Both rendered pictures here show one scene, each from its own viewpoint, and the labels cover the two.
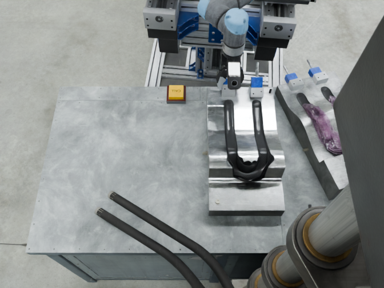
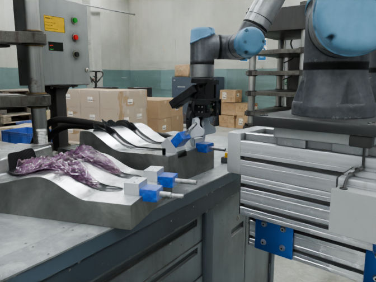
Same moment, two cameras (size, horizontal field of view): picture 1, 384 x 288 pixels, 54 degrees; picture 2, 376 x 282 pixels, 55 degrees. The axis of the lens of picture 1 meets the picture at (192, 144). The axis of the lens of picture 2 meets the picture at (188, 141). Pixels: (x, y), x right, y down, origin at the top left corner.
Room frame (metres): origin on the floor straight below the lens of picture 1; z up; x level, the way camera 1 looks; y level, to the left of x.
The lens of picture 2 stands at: (1.51, -1.11, 1.11)
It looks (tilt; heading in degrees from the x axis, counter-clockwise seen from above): 10 degrees down; 124
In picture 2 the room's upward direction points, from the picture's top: straight up
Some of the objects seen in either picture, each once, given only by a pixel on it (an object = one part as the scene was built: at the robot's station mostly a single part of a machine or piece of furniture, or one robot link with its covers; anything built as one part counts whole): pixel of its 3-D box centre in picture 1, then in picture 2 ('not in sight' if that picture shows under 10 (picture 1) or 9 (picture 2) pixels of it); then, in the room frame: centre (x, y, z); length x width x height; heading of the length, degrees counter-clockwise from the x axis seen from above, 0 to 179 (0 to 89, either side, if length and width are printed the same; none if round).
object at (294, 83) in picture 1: (290, 77); (171, 180); (0.99, -0.41, 0.86); 0.13 x 0.05 x 0.05; 17
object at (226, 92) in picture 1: (227, 82); (207, 147); (0.94, -0.14, 0.89); 0.13 x 0.05 x 0.05; 179
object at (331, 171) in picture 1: (334, 127); (64, 178); (0.75, -0.55, 0.86); 0.50 x 0.26 x 0.11; 17
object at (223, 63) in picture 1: (231, 59); (203, 98); (0.93, -0.14, 1.04); 0.09 x 0.08 x 0.12; 0
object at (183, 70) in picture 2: not in sight; (184, 70); (-3.38, 6.10, 1.26); 0.42 x 0.33 x 0.29; 178
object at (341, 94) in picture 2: not in sight; (333, 88); (1.36, -0.38, 1.09); 0.15 x 0.15 x 0.10
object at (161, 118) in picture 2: not in sight; (142, 119); (-2.67, 3.73, 0.37); 1.20 x 0.82 x 0.74; 6
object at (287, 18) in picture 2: not in sight; (292, 82); (-0.24, 4.44, 1.03); 1.54 x 0.94 x 2.06; 88
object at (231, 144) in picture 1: (247, 135); (134, 134); (0.68, -0.20, 0.92); 0.35 x 0.16 x 0.09; 0
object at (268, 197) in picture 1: (243, 144); (134, 147); (0.67, -0.19, 0.87); 0.50 x 0.26 x 0.14; 0
